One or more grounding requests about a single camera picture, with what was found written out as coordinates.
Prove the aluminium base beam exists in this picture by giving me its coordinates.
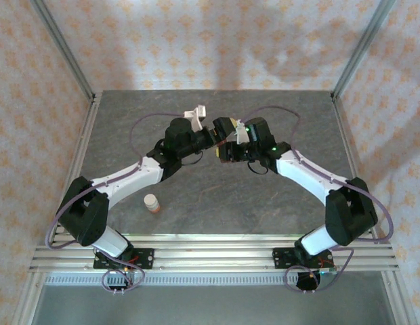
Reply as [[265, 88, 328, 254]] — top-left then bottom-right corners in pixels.
[[28, 245, 400, 274]]

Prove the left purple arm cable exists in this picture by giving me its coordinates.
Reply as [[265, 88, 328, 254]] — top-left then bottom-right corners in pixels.
[[44, 112, 190, 295]]

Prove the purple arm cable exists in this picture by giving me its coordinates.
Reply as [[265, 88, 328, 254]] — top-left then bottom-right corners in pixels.
[[243, 106, 394, 295], [44, 112, 190, 295]]

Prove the patterned fabric backdrop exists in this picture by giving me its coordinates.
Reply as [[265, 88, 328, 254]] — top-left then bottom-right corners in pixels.
[[0, 0, 420, 325]]

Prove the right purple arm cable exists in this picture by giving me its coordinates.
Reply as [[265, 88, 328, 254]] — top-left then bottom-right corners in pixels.
[[243, 106, 394, 295]]

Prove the grey metal shelf sheet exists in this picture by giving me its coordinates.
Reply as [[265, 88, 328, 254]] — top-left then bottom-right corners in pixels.
[[30, 284, 397, 325]]

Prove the grey slotted cable duct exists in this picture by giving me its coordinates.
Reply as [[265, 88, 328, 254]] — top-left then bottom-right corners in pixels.
[[43, 274, 383, 286]]

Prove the aluminium frame leg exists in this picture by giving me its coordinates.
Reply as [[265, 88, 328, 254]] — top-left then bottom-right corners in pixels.
[[12, 270, 45, 325], [381, 270, 413, 325]]

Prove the aluminium side rail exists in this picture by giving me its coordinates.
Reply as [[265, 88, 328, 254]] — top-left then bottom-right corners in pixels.
[[331, 93, 380, 243], [49, 93, 103, 243]]

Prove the aluminium frame post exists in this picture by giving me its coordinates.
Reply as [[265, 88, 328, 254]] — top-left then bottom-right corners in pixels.
[[30, 0, 98, 102], [331, 0, 397, 101]]

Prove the aluminium table edge rail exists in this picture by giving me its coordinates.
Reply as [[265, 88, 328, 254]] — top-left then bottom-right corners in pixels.
[[49, 232, 380, 245]]

